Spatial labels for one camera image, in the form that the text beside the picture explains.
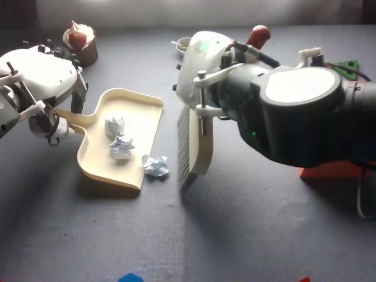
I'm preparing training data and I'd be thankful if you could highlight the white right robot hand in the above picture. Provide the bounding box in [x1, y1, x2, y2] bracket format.
[172, 30, 237, 112]

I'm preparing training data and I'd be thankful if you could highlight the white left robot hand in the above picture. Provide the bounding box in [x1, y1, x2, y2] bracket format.
[0, 39, 89, 147]

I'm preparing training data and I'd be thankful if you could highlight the white paper ball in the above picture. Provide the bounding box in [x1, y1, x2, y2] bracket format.
[109, 135, 136, 161]
[104, 116, 126, 137]
[141, 155, 170, 178]

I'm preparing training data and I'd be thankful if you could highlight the cream plastic dustpan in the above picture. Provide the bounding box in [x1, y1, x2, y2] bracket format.
[54, 87, 165, 199]

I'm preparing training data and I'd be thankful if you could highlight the cream brush with red handle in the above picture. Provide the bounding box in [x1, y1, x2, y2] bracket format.
[175, 25, 271, 194]

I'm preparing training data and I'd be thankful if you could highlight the small white cup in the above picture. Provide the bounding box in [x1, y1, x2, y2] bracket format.
[176, 37, 192, 60]

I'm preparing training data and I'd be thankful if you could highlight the toy cupcake with cream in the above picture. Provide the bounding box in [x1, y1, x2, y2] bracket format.
[62, 19, 99, 67]

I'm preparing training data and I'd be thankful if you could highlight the green triangle block with holes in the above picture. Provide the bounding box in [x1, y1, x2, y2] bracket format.
[328, 59, 360, 80]

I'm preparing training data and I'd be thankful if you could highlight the orange foam block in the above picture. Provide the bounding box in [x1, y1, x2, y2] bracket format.
[298, 159, 376, 181]

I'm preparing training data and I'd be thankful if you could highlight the grey table cloth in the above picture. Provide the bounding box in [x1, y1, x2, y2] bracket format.
[0, 25, 376, 282]

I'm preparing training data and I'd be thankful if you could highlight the blue hexagon block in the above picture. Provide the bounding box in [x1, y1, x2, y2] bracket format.
[117, 272, 145, 282]

